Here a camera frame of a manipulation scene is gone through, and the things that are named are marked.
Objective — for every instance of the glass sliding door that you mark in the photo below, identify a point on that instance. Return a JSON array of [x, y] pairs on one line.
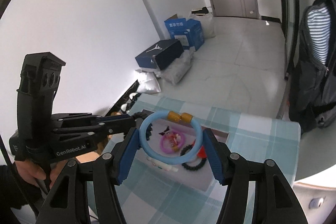
[[287, 3]]

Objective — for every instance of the person's left hand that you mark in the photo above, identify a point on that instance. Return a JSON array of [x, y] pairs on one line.
[[30, 170]]

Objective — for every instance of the white hair clip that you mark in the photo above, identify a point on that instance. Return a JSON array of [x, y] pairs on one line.
[[162, 165]]

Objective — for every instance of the blue cardboard box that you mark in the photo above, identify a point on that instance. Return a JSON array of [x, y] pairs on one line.
[[189, 32]]

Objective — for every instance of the grey box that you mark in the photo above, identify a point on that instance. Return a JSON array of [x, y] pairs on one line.
[[194, 179]]

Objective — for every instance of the dark blue shoe box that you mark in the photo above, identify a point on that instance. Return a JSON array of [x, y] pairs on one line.
[[160, 53]]

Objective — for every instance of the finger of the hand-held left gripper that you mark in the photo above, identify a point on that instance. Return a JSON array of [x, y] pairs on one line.
[[115, 119], [118, 130]]

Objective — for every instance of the brown cardboard box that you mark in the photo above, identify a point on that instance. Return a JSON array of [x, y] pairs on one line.
[[101, 146]]

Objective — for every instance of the black hair clip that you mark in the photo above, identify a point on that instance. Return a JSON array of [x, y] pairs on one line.
[[164, 132]]

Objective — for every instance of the striped cloth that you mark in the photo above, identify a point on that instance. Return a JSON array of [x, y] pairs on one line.
[[319, 29]]

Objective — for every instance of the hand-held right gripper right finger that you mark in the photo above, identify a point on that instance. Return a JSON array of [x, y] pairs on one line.
[[215, 158]]

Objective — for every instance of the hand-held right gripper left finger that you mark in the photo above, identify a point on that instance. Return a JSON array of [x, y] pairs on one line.
[[128, 155]]

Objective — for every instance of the teal checked tablecloth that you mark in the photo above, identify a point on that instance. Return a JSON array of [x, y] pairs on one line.
[[249, 134]]

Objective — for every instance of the white plastic device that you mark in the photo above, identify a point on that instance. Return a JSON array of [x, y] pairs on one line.
[[317, 203]]

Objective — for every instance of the person's left forearm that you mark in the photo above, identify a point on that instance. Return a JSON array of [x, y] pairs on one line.
[[13, 192]]

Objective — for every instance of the silver padded packet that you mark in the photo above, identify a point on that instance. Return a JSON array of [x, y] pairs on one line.
[[149, 83]]

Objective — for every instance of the white plastic bag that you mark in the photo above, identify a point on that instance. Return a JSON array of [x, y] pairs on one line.
[[208, 26], [176, 69]]

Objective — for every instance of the tan shoe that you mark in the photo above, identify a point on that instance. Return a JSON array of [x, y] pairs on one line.
[[115, 114]]

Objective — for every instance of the black backpack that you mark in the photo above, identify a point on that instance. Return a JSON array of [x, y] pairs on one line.
[[309, 92]]

